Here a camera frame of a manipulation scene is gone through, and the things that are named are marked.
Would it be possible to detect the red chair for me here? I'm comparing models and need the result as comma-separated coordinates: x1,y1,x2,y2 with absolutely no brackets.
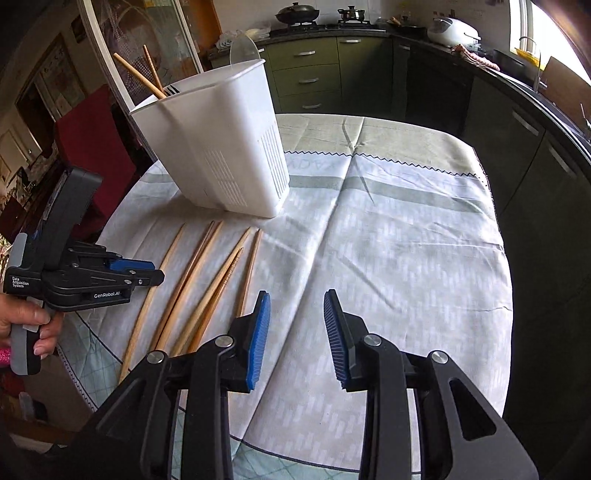
55,85,152,240

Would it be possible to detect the person's left hand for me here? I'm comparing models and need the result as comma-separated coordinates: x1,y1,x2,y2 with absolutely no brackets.
0,293,64,359

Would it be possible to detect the black wok with lid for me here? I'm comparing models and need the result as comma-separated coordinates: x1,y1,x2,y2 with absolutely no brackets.
276,2,320,26

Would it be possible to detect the clear plastic spoon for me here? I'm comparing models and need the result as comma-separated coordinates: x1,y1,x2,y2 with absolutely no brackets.
229,33,260,65

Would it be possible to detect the wooden chopstick three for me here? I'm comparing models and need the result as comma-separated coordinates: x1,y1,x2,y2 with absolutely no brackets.
147,220,219,354

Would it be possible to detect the wooden chopstick one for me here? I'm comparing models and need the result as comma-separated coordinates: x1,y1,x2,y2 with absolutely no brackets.
118,224,185,384

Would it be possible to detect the small steel pot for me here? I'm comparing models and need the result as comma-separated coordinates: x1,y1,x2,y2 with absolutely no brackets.
338,5,366,24

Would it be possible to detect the wooden chopstick seven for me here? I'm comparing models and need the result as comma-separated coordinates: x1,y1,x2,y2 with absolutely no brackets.
112,53,166,100

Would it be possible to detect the black plastic fork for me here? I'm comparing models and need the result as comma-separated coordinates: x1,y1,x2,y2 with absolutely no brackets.
164,84,180,96

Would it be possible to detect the wooden cutting board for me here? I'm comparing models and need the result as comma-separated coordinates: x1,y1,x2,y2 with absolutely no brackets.
541,57,591,134

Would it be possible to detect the wooden chopstick five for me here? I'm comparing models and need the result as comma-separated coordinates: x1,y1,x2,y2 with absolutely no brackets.
171,227,252,356

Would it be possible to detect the wooden chopstick two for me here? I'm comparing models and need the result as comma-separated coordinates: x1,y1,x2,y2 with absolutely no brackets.
235,229,263,317

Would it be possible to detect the wooden chopstick four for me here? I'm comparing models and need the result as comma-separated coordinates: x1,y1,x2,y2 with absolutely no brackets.
150,220,223,350

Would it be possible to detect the grey white tablecloth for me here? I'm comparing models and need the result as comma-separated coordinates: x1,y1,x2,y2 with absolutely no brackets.
57,112,515,480

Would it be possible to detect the wooden chopstick six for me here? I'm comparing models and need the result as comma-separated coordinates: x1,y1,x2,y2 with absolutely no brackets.
184,247,243,353

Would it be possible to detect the white rice cooker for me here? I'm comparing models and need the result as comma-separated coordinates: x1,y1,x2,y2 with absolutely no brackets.
427,17,481,48

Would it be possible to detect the glass sliding door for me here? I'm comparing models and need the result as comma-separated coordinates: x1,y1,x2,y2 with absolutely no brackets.
77,0,202,161

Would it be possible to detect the wooden chopstick eight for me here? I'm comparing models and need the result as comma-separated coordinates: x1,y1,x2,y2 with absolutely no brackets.
142,44,165,96

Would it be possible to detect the white plastic utensil holder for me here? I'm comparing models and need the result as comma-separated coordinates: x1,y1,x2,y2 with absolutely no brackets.
130,59,290,218

